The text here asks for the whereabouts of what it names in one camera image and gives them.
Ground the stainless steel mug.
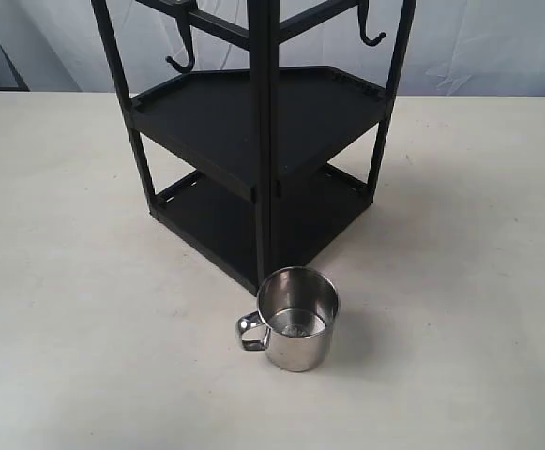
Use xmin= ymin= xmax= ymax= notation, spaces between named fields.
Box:
xmin=235 ymin=266 xmax=341 ymax=372

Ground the black metal shelf rack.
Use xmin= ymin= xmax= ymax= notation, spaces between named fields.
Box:
xmin=92 ymin=1 xmax=416 ymax=293

